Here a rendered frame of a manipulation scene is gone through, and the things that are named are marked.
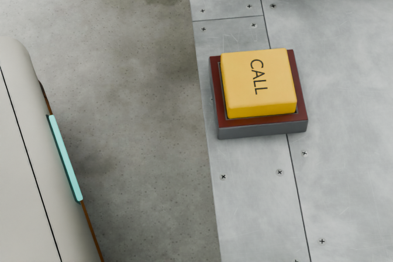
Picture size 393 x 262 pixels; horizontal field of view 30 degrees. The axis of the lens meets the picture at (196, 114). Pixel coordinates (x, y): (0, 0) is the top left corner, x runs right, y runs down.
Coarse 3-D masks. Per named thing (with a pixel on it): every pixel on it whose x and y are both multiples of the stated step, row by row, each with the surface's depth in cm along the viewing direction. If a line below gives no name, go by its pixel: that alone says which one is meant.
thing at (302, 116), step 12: (216, 60) 67; (216, 72) 67; (216, 84) 66; (300, 84) 66; (216, 96) 65; (300, 96) 65; (216, 108) 65; (300, 108) 64; (228, 120) 64; (240, 120) 64; (252, 120) 64; (264, 120) 64; (276, 120) 64; (288, 120) 64; (300, 120) 64
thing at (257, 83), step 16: (224, 64) 65; (240, 64) 65; (256, 64) 65; (272, 64) 65; (288, 64) 65; (224, 80) 65; (240, 80) 64; (256, 80) 64; (272, 80) 64; (288, 80) 64; (240, 96) 63; (256, 96) 63; (272, 96) 63; (288, 96) 63; (240, 112) 64; (256, 112) 64; (272, 112) 64; (288, 112) 64
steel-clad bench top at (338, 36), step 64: (192, 0) 74; (256, 0) 74; (320, 0) 74; (384, 0) 74; (320, 64) 70; (384, 64) 69; (320, 128) 66; (384, 128) 66; (256, 192) 62; (320, 192) 62; (384, 192) 62; (256, 256) 59; (320, 256) 59; (384, 256) 59
